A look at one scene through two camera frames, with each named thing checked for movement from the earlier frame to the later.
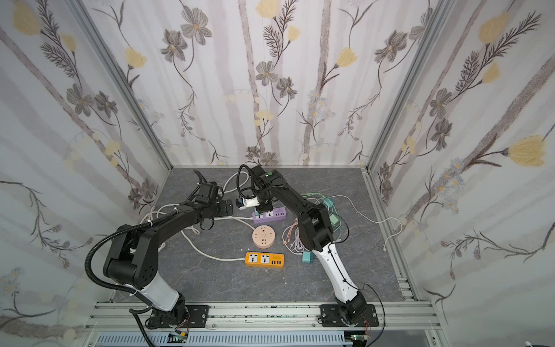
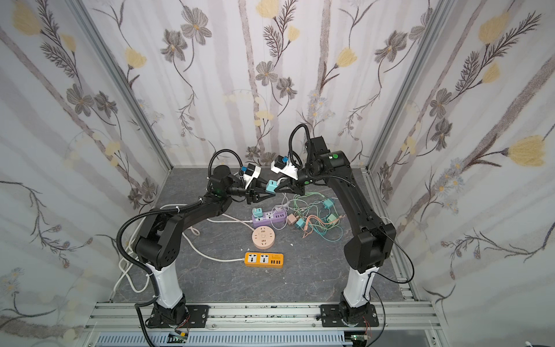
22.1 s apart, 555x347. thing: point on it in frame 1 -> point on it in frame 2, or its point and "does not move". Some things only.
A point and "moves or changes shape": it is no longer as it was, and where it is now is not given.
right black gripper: x=264 y=206 -> x=287 y=183
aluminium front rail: x=264 y=318 does not move
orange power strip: x=263 y=259 does not move
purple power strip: x=275 y=215 does not move
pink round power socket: x=263 y=236 does not move
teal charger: x=307 y=256 moves or changes shape
